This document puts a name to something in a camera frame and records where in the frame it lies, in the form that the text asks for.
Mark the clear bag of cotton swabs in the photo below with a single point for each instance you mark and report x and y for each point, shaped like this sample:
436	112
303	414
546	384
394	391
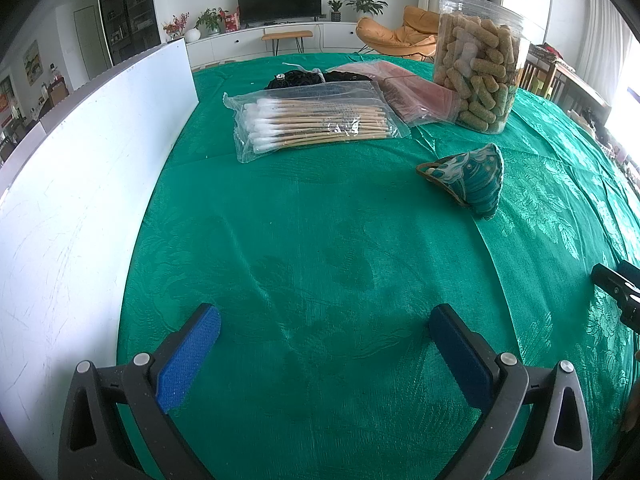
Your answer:
310	120

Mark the cluttered wooden side table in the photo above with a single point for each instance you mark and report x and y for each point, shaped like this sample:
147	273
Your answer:
582	90

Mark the teal patterned fabric pouch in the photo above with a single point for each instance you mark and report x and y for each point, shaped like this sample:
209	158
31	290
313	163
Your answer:
475	180

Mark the orange lounge chair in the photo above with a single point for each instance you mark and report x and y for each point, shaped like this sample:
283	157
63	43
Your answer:
395	35

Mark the green patterned tablecloth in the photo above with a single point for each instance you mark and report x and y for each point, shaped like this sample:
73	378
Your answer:
350	260

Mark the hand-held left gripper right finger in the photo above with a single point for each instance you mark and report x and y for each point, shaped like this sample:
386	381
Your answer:
462	360

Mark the white television cabinet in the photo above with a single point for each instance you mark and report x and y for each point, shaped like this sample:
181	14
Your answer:
240	45

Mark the small potted plant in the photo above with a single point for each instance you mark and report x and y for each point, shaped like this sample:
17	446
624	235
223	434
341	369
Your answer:
336	9

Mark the green plant with red leaves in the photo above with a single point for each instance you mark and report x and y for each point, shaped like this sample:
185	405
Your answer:
210	20

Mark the white interior door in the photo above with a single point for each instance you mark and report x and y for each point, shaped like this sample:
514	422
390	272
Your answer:
91	42

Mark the wooden stool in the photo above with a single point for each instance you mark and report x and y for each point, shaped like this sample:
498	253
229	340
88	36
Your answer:
287	36

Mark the black mesh cloth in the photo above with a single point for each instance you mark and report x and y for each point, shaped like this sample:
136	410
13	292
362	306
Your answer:
300	80

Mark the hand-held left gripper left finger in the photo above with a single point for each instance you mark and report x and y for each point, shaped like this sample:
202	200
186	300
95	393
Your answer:
190	360

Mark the large leafy potted plant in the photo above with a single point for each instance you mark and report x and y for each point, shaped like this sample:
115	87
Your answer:
367	4

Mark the framed wall painting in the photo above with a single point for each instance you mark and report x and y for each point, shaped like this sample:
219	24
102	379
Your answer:
32	62

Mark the black flat television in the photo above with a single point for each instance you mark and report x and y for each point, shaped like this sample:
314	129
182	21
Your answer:
280	1

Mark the pink plastic packet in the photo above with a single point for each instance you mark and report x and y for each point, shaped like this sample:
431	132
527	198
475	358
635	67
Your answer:
415	97

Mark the red flowers in white vase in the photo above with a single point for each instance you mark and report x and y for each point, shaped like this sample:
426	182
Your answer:
180	27

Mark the wooden slatted chair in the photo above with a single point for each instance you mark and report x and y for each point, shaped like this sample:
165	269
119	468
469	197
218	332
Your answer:
542	72

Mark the clear plastic snack jar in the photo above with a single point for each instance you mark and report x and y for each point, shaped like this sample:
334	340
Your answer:
480	80

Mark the dark glass display cabinet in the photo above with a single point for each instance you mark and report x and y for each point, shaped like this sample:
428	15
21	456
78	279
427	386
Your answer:
127	10

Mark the red gift box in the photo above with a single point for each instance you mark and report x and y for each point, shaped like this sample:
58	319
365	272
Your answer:
232	21

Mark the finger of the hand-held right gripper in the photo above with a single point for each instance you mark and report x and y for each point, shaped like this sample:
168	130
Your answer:
615	281
631	269

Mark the white window curtain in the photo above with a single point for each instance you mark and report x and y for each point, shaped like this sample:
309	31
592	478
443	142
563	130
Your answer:
605	45

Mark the white board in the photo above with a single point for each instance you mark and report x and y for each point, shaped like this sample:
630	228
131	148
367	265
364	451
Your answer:
75	210

